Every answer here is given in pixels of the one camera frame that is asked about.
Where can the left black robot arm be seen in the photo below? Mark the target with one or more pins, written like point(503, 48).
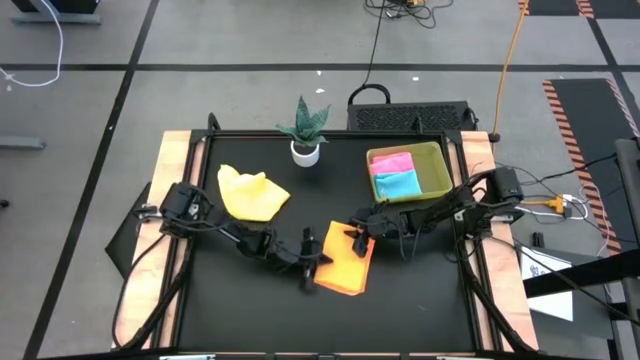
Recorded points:
point(185, 202)

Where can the blue microfiber towel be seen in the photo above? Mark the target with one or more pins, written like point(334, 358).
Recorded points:
point(397, 185)

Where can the orange microfiber towel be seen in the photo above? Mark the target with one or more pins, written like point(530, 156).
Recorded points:
point(345, 272)

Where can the black perforated computer case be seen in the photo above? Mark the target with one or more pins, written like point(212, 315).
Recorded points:
point(400, 116)

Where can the white paper sheet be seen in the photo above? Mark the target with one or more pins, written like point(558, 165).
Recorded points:
point(550, 305)

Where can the black aluminium table frame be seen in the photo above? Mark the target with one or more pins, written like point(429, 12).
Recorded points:
point(240, 133)

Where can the orange plug connector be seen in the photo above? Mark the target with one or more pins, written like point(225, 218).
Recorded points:
point(555, 202)

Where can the grey floor bar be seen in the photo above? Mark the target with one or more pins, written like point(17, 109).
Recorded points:
point(20, 142)

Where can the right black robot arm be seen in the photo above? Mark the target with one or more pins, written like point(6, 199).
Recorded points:
point(450, 205)

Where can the small black floor item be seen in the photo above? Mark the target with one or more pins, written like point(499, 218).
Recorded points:
point(538, 240)

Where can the yellow microfiber towel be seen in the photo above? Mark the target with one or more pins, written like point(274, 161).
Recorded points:
point(250, 197)

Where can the green snake plant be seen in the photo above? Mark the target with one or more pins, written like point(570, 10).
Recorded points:
point(305, 125)

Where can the grey padded pole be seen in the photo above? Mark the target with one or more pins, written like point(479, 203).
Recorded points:
point(631, 200)

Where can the pink microfiber towel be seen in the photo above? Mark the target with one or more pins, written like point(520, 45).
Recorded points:
point(392, 162)

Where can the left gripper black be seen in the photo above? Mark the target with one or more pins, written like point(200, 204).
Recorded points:
point(307, 280)

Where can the wooden table side board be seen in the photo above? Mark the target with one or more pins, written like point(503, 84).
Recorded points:
point(477, 160)
point(172, 160)

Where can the yellow-green plastic bin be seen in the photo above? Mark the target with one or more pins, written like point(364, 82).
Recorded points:
point(435, 170)

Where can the black flat beam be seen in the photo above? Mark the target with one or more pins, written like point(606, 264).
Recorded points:
point(590, 272)

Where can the white plant pot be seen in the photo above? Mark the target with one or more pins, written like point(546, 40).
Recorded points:
point(306, 159)

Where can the black hazard-striped floor mat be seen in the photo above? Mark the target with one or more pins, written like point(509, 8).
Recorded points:
point(555, 6)
point(590, 115)

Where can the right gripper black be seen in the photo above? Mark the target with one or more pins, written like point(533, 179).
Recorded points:
point(367, 222)

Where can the grey desk foot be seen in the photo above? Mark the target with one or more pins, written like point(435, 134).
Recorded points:
point(55, 19)

